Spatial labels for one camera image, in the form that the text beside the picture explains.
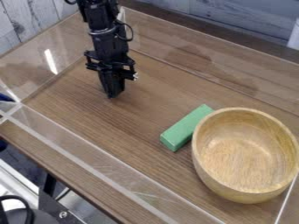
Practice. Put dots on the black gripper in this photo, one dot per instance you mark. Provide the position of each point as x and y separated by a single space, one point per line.
108 57

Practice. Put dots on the green rectangular block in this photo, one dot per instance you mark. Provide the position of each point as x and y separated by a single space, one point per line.
178 135

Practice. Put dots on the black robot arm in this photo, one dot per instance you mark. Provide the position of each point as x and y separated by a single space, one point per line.
99 14

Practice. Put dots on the brown wooden bowl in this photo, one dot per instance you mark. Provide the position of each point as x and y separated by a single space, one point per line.
244 154

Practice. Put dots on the blue object at left edge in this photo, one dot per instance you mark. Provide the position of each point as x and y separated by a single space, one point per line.
6 98

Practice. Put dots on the black table leg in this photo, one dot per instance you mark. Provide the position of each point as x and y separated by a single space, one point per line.
50 185

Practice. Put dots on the clear acrylic corner bracket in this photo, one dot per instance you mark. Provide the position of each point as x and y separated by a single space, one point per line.
122 16

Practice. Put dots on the clear acrylic front wall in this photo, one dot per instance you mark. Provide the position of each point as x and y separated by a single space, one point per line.
114 186

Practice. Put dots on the black metal mount plate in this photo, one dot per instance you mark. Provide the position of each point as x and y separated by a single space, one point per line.
56 210

